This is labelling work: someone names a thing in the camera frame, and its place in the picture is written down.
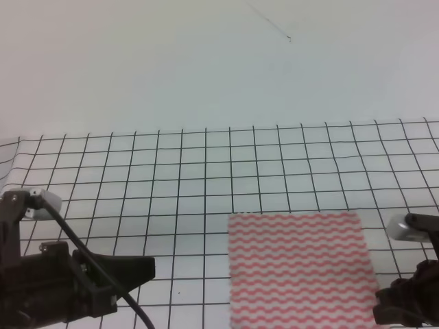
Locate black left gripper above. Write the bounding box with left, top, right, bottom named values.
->
left=1, top=190, right=156, bottom=328

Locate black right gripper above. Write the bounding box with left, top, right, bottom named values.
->
left=372, top=216, right=438, bottom=326

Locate pink wavy striped towel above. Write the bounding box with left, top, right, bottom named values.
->
left=228, top=212, right=378, bottom=328

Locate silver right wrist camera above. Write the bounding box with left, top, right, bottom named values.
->
left=386, top=213, right=434, bottom=243

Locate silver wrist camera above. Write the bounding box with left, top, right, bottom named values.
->
left=25, top=187, right=62, bottom=221
left=386, top=213, right=434, bottom=243

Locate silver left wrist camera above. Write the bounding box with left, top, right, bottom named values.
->
left=25, top=187, right=62, bottom=221

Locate black left camera cable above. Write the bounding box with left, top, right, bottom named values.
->
left=40, top=195, right=156, bottom=329

